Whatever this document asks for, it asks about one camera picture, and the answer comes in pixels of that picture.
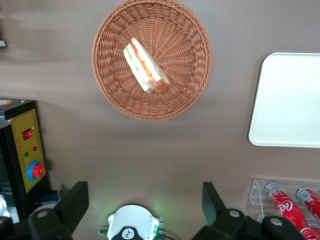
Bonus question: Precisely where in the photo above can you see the red cola bottle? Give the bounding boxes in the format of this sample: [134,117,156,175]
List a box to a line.
[296,187,320,222]
[264,182,319,240]

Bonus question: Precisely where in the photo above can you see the white robot base green lights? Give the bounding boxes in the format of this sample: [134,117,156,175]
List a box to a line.
[106,204,161,240]

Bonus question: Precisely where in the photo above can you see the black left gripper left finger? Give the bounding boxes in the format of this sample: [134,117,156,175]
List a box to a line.
[0,181,90,240]

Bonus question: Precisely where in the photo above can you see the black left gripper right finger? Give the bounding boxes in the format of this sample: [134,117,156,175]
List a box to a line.
[192,181,306,240]

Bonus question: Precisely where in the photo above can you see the white rectangular tray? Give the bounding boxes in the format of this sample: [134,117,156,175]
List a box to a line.
[248,52,320,148]

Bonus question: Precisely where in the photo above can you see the triangular sandwich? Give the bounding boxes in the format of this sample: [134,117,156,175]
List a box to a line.
[123,37,172,95]

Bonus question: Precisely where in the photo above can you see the round brown wicker basket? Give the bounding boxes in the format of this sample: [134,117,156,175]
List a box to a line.
[91,0,213,121]

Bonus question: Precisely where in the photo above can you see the black control box yellow panel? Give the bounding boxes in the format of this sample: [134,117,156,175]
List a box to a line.
[0,97,52,223]

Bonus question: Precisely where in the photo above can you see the clear acrylic bottle rack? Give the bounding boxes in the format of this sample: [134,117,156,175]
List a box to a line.
[246,178,320,226]

